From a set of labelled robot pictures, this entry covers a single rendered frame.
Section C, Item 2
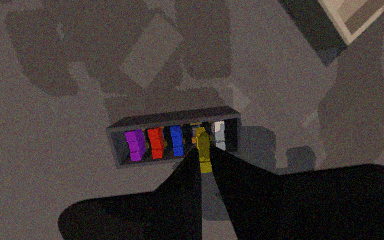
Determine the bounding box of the beige square tray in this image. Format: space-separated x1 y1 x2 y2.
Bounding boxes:
279 0 384 52

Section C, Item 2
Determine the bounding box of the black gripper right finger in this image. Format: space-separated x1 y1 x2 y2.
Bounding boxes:
209 146 384 240

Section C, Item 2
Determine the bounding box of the blue fuse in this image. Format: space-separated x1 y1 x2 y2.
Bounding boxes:
170 125 184 156

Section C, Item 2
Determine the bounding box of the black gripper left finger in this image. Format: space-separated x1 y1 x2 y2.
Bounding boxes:
58 148 202 240

